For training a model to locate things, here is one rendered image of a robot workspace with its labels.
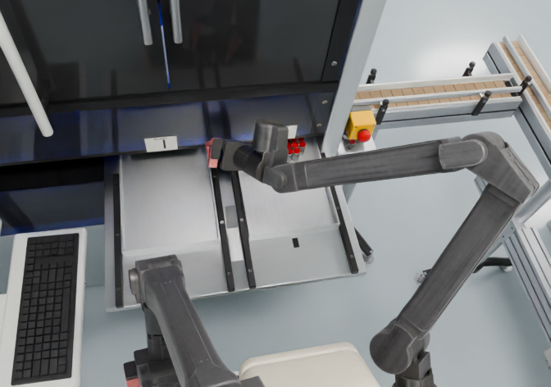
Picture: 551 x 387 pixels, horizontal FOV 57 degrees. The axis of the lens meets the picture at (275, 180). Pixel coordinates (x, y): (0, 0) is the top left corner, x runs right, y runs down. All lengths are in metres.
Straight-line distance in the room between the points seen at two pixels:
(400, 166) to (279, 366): 0.39
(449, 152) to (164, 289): 0.48
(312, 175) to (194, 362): 0.48
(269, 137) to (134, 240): 0.57
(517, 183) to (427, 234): 1.81
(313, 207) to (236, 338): 0.92
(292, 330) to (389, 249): 0.62
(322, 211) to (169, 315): 0.86
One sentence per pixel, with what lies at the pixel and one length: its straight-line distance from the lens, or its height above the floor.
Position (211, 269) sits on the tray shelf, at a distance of 1.40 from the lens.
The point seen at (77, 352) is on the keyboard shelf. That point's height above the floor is 0.80.
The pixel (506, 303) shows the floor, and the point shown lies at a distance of 2.63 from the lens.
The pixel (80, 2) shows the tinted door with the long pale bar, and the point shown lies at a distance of 1.13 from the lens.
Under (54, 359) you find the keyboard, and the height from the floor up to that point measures 0.83.
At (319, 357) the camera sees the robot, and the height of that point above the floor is 1.33.
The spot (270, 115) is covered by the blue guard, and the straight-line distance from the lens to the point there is 1.40.
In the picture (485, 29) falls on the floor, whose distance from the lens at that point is 3.81.
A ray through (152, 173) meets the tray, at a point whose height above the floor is 0.88.
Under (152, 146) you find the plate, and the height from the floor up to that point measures 1.01.
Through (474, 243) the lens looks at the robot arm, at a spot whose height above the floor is 1.46.
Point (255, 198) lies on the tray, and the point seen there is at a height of 0.88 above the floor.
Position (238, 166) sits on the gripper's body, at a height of 1.23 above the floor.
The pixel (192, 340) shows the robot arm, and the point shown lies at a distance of 0.67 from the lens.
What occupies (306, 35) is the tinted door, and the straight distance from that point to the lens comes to 1.23.
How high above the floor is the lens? 2.17
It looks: 57 degrees down
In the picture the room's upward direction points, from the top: 9 degrees clockwise
